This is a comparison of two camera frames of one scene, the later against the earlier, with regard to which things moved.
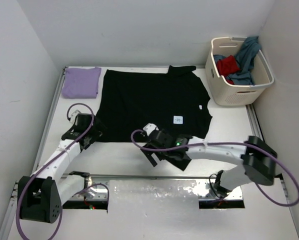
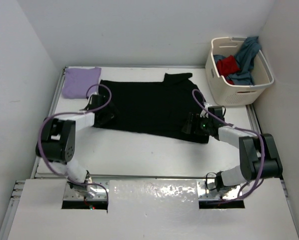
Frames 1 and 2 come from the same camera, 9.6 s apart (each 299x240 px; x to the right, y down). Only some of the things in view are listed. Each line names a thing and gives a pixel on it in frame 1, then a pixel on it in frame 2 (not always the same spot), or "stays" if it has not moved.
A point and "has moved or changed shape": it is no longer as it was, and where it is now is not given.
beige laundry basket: [225, 93] stays
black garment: [168, 108] has moved or changed shape
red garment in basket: [228, 65] stays
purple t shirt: [81, 83] stays
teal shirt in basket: [245, 58] stays
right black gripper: [149, 154] -> [195, 120]
